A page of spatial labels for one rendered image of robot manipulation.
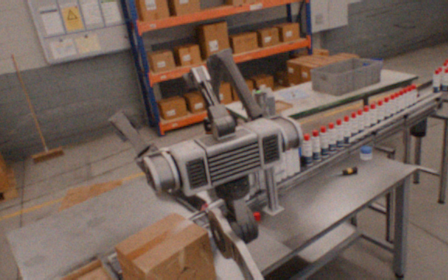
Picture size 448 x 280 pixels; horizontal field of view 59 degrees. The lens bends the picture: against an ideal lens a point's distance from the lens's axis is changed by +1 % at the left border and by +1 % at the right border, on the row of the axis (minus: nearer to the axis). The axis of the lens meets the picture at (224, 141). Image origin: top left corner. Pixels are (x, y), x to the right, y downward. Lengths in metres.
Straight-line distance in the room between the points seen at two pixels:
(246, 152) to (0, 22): 5.17
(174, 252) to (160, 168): 0.38
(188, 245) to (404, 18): 8.18
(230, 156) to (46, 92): 5.14
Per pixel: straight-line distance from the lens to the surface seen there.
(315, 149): 2.54
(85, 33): 6.14
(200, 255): 1.65
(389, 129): 3.08
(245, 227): 1.53
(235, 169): 1.41
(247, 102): 1.70
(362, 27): 8.52
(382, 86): 4.29
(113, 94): 6.43
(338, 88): 4.02
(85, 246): 2.31
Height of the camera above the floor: 2.05
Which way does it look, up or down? 23 degrees down
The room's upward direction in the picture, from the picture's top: 9 degrees counter-clockwise
